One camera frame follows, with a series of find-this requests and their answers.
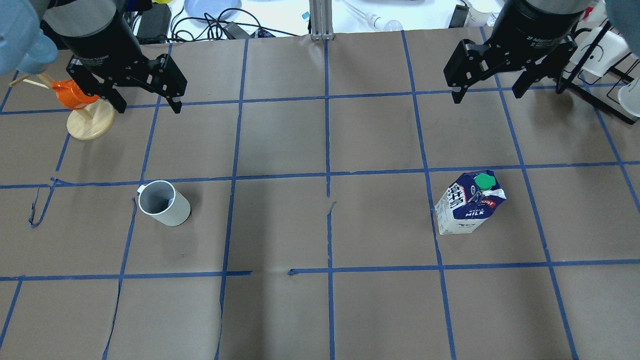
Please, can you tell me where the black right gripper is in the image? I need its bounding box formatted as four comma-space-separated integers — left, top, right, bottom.
443, 0, 591, 104

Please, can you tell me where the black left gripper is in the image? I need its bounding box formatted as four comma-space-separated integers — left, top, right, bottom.
43, 0, 188, 114

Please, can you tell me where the white mug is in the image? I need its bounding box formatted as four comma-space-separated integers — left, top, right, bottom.
137, 180, 192, 227

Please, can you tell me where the paper cup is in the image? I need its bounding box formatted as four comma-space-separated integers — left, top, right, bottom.
464, 0, 498, 27

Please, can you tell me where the white cup on rack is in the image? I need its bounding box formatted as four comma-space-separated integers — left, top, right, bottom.
569, 26, 630, 78

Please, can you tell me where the blue white milk carton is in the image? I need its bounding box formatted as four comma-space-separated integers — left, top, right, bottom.
434, 170, 507, 236

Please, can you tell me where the black power brick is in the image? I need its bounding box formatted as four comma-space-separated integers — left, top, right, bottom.
135, 3, 171, 44

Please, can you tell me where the orange mug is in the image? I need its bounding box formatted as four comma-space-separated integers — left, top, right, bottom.
51, 79, 99, 110

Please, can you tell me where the black mug rack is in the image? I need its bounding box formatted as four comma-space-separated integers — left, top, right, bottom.
557, 18, 639, 125

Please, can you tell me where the blue plate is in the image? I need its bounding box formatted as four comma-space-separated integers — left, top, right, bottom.
183, 0, 241, 19

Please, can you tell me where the light bulb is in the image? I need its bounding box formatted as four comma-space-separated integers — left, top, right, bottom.
365, 13, 403, 32

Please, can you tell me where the aluminium frame post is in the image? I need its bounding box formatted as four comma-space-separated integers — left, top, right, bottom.
308, 0, 335, 41

